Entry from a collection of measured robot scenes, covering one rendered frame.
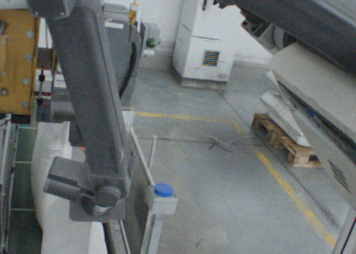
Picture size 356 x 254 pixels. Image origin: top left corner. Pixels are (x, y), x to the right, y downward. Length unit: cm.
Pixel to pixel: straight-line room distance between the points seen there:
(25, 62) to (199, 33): 387
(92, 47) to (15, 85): 89
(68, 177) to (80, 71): 25
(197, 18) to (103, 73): 454
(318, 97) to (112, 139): 38
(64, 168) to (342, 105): 46
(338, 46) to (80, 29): 26
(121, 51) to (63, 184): 68
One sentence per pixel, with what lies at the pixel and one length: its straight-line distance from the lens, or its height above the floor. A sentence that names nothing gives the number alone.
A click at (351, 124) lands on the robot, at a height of 139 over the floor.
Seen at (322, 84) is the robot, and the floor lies 140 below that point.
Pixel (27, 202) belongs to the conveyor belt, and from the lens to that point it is 217.
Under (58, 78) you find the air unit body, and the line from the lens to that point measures 131.
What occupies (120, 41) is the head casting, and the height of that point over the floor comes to 128.
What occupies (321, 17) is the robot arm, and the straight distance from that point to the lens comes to 46.
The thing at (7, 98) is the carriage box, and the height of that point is 107.
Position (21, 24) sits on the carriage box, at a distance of 134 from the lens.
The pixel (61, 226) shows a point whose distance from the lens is 128.
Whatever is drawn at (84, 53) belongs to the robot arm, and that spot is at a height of 146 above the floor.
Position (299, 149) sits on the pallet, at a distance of 396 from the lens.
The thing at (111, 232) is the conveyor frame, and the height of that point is 42.
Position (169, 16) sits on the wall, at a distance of 561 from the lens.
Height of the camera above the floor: 160
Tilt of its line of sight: 23 degrees down
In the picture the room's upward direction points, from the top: 12 degrees clockwise
